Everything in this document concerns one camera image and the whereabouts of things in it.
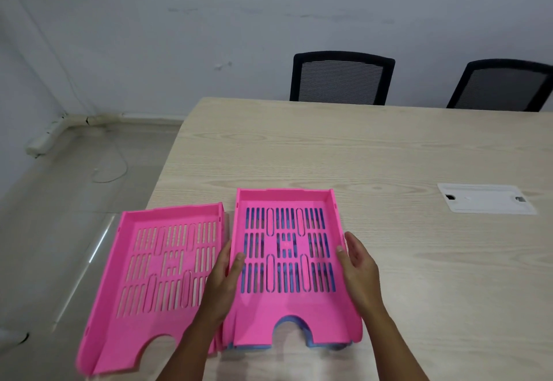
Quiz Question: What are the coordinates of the person's left hand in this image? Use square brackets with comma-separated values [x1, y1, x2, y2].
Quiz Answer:
[200, 240, 247, 329]

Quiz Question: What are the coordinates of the person's right hand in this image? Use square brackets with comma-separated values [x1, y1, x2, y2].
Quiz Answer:
[336, 232, 386, 317]

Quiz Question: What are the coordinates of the pink slotted paper tray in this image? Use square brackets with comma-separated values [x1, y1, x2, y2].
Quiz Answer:
[75, 202, 225, 377]
[220, 188, 363, 349]

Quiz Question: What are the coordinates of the person's left forearm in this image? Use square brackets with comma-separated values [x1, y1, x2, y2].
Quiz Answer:
[155, 319, 227, 381]

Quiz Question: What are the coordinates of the person's right forearm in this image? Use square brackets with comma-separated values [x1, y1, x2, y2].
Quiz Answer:
[364, 307, 429, 381]

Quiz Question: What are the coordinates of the blue paper tray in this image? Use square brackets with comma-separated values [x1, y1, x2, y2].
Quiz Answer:
[227, 208, 361, 350]

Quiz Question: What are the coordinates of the black mesh office chair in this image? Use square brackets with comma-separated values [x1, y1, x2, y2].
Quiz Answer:
[446, 59, 553, 113]
[289, 51, 396, 106]

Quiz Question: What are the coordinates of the white table cable cover plate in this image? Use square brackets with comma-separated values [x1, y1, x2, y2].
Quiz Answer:
[437, 183, 537, 216]

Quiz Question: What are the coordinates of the thin white cable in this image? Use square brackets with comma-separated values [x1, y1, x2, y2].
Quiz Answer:
[92, 134, 129, 184]

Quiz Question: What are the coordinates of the white cable conduit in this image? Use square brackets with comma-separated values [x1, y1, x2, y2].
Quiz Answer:
[25, 112, 186, 159]

